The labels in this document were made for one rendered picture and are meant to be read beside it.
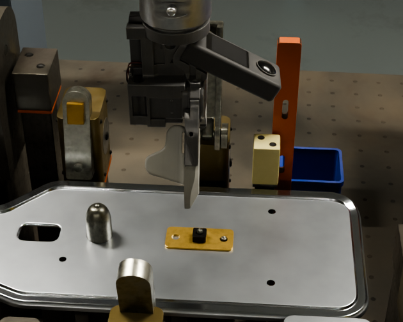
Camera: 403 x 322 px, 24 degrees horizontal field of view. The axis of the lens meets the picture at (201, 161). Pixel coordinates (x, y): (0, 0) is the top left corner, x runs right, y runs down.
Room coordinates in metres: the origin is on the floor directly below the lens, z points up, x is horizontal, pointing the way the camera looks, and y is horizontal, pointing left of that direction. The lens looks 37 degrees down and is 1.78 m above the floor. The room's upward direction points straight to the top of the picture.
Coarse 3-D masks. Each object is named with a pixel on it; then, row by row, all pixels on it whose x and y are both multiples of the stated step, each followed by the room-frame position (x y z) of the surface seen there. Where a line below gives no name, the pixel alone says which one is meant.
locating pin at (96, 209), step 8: (88, 208) 0.87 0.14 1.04; (96, 208) 0.87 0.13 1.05; (104, 208) 0.87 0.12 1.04; (88, 216) 0.86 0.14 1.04; (96, 216) 0.86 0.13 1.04; (104, 216) 0.86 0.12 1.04; (88, 224) 0.86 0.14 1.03; (96, 224) 0.86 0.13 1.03; (104, 224) 0.86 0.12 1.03; (88, 232) 0.86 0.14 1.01; (96, 232) 0.86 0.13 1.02; (104, 232) 0.86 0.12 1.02; (112, 232) 0.87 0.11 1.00; (96, 240) 0.86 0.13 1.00; (104, 240) 0.86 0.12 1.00
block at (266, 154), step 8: (256, 136) 0.99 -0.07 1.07; (264, 136) 0.99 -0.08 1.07; (272, 136) 0.99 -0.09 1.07; (256, 144) 0.97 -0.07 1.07; (264, 144) 0.97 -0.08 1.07; (272, 144) 0.97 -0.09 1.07; (256, 152) 0.97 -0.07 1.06; (264, 152) 0.96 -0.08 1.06; (272, 152) 0.96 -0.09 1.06; (256, 160) 0.97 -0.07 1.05; (264, 160) 0.96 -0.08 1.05; (272, 160) 0.96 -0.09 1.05; (256, 168) 0.97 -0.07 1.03; (264, 168) 0.96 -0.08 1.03; (272, 168) 0.96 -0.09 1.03; (256, 176) 0.97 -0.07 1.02; (264, 176) 0.96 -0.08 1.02; (272, 176) 0.96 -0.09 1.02; (256, 184) 0.97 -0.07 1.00; (264, 184) 0.97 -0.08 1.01; (272, 184) 0.96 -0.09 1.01; (248, 320) 0.99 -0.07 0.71
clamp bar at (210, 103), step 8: (216, 24) 1.02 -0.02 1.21; (216, 32) 1.02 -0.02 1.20; (208, 80) 1.01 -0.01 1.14; (216, 80) 1.00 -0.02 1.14; (208, 88) 1.01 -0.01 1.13; (216, 88) 1.00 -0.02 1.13; (208, 96) 1.01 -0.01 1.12; (216, 96) 1.00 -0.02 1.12; (208, 104) 1.01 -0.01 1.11; (216, 104) 1.00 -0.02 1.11; (208, 112) 1.01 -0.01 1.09; (216, 112) 1.00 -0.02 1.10; (216, 120) 0.99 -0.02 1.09; (216, 128) 0.99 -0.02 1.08; (216, 136) 0.99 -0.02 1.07; (216, 144) 0.99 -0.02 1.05
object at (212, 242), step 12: (168, 228) 0.88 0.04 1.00; (180, 228) 0.88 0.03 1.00; (192, 228) 0.88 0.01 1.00; (204, 228) 0.87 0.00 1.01; (168, 240) 0.86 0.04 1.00; (180, 240) 0.86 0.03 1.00; (192, 240) 0.86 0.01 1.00; (204, 240) 0.85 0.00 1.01; (216, 240) 0.86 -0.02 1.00; (228, 240) 0.86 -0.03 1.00
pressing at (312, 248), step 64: (64, 192) 0.95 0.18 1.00; (128, 192) 0.95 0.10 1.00; (256, 192) 0.95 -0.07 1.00; (320, 192) 0.95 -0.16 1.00; (0, 256) 0.83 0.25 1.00; (64, 256) 0.83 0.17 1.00; (128, 256) 0.83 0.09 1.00; (192, 256) 0.83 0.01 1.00; (256, 256) 0.83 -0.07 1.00; (320, 256) 0.83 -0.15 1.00; (256, 320) 0.74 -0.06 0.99
